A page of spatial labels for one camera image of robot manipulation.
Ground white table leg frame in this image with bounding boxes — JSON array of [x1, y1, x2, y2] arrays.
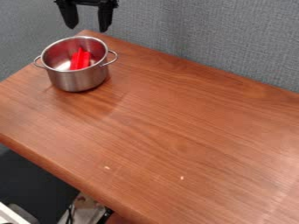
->
[[57, 192, 113, 224]]

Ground white object at corner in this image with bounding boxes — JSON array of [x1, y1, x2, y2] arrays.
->
[[0, 202, 31, 224]]

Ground stainless steel pot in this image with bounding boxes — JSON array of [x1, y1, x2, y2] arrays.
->
[[33, 36, 117, 92]]

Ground red block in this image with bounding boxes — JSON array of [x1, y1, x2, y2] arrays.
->
[[69, 48, 91, 70]]

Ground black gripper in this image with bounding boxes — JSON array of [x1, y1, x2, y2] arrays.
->
[[53, 0, 117, 32]]

